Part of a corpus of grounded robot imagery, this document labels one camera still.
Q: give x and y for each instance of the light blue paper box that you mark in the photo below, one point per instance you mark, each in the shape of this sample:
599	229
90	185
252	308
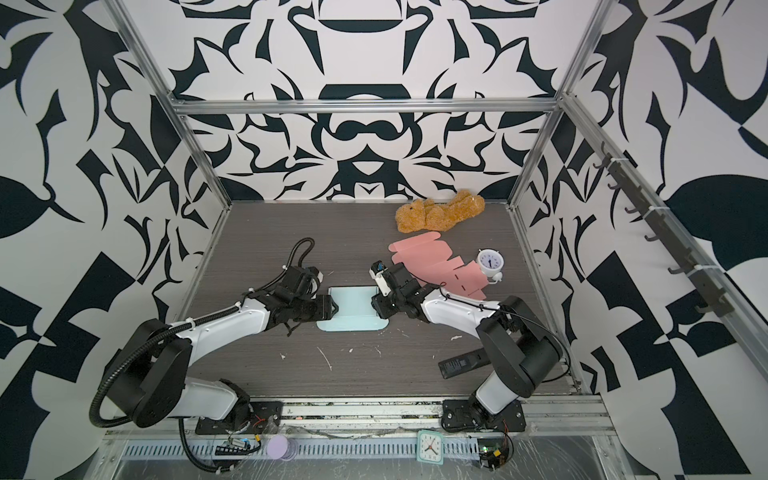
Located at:
355	312

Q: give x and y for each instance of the purple round disc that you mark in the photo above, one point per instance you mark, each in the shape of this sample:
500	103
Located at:
280	447

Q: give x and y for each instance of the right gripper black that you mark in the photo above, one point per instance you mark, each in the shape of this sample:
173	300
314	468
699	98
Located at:
379	305

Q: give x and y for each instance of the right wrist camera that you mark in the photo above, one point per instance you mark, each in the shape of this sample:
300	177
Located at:
379	274

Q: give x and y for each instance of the left circuit board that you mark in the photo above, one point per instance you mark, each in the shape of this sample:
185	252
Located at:
239	447

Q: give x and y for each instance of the white alarm clock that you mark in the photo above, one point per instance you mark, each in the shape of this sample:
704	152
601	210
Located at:
491	263

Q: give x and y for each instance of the wall hook rail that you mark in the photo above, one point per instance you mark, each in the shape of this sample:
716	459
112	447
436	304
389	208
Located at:
702	272

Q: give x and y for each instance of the circuit board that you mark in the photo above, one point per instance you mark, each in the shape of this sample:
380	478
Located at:
239	447
494	452

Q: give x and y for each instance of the teal square clock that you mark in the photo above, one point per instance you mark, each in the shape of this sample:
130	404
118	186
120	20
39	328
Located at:
430	447

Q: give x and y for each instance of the pink flat paper box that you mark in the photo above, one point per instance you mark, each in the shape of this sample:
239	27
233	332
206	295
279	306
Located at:
430	259

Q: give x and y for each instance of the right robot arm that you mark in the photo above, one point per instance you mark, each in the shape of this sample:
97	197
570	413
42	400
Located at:
519	348

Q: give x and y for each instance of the brown teddy bear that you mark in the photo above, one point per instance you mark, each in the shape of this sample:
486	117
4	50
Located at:
428	215

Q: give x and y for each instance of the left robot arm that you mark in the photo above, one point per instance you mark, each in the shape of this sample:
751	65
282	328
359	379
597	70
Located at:
148	381

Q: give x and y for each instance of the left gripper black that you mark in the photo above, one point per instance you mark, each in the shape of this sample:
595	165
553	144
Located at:
324	311

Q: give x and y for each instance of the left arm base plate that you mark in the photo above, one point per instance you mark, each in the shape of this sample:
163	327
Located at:
260	417

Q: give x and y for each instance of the black remote control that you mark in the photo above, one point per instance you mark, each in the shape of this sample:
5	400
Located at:
464	363

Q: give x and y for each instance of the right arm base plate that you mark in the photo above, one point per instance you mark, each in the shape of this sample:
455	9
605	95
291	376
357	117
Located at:
470	416

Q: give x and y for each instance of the white slotted cable duct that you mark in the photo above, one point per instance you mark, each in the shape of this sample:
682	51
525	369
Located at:
305	449

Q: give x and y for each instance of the right circuit board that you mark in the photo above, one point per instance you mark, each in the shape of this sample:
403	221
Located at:
494	452

